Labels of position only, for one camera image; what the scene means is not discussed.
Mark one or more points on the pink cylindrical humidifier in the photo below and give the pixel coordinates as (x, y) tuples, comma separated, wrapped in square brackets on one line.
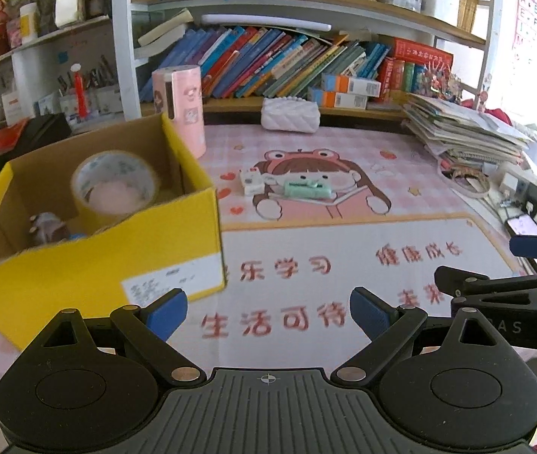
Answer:
[(183, 104)]

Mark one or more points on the pink plush toy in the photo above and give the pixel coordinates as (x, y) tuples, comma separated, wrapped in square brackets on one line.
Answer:
[(112, 197)]

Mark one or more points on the white box red label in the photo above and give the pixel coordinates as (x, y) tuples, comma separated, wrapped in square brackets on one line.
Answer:
[(12, 104)]

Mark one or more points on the orange blue white carton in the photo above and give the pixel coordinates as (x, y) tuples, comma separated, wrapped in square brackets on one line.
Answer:
[(339, 100), (351, 85)]

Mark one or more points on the row of colourful books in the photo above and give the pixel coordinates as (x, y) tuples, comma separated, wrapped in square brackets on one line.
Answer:
[(259, 66)]

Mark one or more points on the black case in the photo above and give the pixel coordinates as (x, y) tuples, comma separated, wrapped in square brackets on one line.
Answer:
[(37, 132)]

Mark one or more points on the yellow cardboard box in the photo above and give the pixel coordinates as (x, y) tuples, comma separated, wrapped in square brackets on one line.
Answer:
[(108, 265)]

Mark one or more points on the white power strip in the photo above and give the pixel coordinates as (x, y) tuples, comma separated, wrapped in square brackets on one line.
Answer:
[(528, 189)]

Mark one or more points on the white quilted pouch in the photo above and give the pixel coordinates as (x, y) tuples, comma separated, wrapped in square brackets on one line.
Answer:
[(290, 116)]

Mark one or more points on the cream lying book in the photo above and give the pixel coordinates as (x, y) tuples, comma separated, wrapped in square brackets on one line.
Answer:
[(162, 30)]

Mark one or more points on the large red book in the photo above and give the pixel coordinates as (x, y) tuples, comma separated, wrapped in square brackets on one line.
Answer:
[(422, 54)]

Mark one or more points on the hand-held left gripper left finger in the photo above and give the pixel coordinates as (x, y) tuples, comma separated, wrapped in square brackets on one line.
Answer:
[(169, 310)]

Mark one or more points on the small white box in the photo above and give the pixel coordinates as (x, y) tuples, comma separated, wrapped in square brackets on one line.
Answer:
[(251, 181)]

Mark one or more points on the white pen cup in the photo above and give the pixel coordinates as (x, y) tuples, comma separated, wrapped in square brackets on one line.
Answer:
[(67, 104), (108, 98)]

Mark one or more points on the red upright dictionary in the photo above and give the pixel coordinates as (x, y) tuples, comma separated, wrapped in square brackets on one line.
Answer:
[(386, 80)]

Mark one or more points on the stack of booklets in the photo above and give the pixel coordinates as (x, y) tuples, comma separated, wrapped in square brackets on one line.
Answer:
[(462, 127)]

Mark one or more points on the red tassel ornament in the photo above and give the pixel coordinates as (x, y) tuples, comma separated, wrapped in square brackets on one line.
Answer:
[(79, 90)]

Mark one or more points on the white long tube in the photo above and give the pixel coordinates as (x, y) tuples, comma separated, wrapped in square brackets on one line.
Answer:
[(266, 21)]

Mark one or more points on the white jar yellow label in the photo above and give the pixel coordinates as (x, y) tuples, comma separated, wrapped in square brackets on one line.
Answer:
[(28, 21)]

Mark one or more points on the white bookshelf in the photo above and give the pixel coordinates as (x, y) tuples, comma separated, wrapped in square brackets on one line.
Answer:
[(122, 56)]

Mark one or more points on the green correction tape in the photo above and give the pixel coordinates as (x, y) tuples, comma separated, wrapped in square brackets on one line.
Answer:
[(306, 189)]

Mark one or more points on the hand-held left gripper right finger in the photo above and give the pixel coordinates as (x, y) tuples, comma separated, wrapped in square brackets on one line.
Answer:
[(367, 312)]

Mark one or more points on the yellow tape roll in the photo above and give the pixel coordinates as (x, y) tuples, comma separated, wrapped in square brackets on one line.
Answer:
[(84, 213)]

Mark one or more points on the green upright dictionary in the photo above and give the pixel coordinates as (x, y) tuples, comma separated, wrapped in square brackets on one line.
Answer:
[(409, 78)]

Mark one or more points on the colourful figurine set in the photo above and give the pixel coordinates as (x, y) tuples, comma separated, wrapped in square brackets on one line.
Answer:
[(438, 83)]

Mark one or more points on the pink printed table mat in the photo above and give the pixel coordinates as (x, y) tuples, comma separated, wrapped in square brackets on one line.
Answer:
[(297, 255)]

